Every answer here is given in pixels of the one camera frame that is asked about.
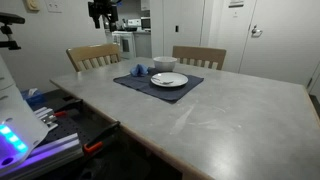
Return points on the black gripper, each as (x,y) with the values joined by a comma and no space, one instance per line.
(103,6)

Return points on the silver metal fork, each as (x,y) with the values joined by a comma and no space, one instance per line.
(163,82)

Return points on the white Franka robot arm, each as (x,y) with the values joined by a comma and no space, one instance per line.
(16,110)

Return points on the black door latch plate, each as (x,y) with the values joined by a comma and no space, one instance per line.
(177,28)

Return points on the white round plate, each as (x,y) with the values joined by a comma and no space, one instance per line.
(176,78)

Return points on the white kitchen stove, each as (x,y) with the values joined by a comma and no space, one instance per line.
(128,45)

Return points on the light wooden slat-back chair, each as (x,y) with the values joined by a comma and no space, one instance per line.
(90,51)
(200,52)

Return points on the white microwave oven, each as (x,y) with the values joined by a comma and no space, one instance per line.
(145,24)

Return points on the white upper kitchen cabinet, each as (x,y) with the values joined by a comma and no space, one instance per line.
(145,5)

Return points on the grey kitchen counter cabinet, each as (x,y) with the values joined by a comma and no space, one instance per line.
(143,45)

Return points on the light blue folded cloth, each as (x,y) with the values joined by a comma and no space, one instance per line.
(139,70)

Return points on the white ceramic bowl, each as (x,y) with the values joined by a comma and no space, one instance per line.
(165,64)

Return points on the navy blue cloth placemat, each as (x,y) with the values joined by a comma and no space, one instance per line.
(146,88)

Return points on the blue tissue box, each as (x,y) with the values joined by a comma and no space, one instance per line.
(33,98)

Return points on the black perforated mounting board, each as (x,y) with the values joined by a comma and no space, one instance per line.
(76,125)

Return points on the white double switch plate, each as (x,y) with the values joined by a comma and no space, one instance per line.
(54,5)

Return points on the beige wall thermostat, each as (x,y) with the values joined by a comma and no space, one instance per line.
(32,4)

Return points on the black camera on tripod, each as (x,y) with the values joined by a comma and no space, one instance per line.
(10,18)

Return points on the silver metal bracket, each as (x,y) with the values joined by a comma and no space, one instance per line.
(45,115)

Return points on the aluminium extrusion rail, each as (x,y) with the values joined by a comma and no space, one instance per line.
(56,150)

